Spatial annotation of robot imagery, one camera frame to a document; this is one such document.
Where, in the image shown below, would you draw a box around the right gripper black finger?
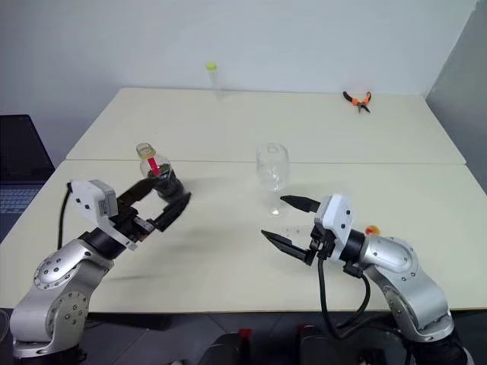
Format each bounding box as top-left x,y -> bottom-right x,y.
260,229 -> 310,262
280,195 -> 323,213

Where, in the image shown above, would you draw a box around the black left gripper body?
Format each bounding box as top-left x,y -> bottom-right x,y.
110,208 -> 158,244

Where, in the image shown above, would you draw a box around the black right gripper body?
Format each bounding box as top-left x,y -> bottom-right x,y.
304,224 -> 336,267

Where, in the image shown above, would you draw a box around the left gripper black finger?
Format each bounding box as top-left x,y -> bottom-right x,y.
154,192 -> 193,232
116,178 -> 161,209

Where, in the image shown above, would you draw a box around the clear cola bottle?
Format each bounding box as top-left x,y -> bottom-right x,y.
135,142 -> 185,199

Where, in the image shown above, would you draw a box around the clear plastic wine glass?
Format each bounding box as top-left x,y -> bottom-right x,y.
255,143 -> 292,219

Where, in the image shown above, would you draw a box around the orange black pliers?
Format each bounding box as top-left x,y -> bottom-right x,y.
342,90 -> 373,115

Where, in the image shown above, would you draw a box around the dark rounded shape red tab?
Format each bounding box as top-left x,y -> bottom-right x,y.
197,328 -> 253,365

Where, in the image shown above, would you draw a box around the dark laptop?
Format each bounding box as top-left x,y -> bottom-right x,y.
0,114 -> 56,245

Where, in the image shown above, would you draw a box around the clear tube with green cap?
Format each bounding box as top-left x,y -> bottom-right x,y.
205,62 -> 226,100

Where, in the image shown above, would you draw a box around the grey partition panel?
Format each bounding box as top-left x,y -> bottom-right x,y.
425,0 -> 487,168

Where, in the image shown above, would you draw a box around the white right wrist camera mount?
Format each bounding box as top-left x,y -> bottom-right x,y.
314,193 -> 355,262

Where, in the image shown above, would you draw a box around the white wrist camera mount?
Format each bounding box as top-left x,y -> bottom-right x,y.
314,193 -> 355,262
67,179 -> 140,252

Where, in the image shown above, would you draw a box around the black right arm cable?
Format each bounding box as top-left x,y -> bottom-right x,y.
317,253 -> 404,341

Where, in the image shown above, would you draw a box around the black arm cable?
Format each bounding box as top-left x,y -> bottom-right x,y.
317,253 -> 404,341
56,182 -> 75,250

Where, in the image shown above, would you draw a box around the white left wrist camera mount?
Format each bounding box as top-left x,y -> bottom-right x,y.
67,179 -> 140,252

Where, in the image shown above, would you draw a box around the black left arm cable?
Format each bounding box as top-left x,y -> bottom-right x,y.
56,182 -> 75,250

